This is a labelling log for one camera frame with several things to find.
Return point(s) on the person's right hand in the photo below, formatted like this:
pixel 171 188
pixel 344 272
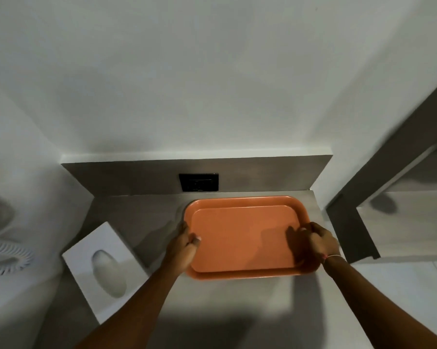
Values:
pixel 322 241

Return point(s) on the person's left hand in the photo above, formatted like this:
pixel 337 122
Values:
pixel 180 250

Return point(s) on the person's right fingers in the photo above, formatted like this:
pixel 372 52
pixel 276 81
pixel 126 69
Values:
pixel 301 230

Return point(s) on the person's left thumb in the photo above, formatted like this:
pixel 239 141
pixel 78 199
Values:
pixel 194 240

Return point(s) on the orange plastic tray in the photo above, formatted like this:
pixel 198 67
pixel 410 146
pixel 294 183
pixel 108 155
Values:
pixel 240 238

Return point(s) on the person's left forearm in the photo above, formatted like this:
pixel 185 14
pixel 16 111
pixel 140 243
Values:
pixel 131 310

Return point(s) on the person's right forearm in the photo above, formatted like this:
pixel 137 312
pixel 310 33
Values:
pixel 378 305

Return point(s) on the white tissue box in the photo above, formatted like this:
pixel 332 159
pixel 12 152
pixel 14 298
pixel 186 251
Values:
pixel 102 272

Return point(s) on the grey framed mirror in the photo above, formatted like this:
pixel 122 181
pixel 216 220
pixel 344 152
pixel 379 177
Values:
pixel 400 188

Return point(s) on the black wall socket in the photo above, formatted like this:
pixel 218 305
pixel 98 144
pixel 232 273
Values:
pixel 199 182

